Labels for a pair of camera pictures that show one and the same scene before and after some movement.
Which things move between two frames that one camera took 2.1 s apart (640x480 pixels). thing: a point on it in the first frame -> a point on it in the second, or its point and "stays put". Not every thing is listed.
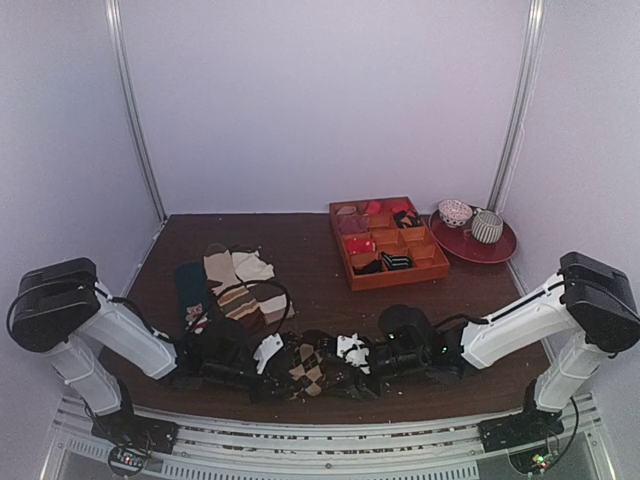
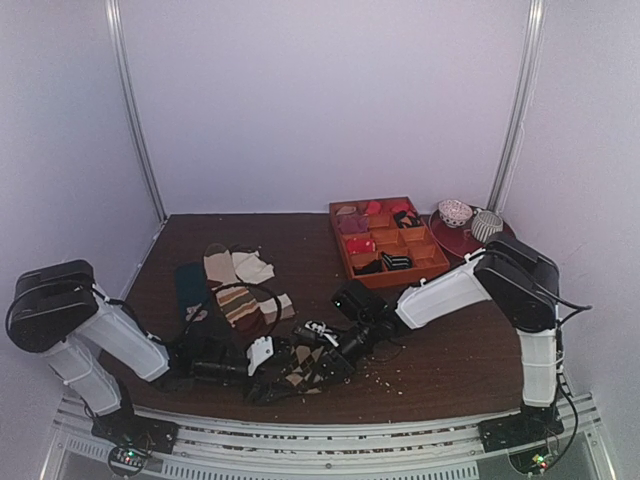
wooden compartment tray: (385, 242) stays put
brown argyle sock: (307, 373) stays put
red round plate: (462, 242) stays put
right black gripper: (368, 370) -> (331, 358)
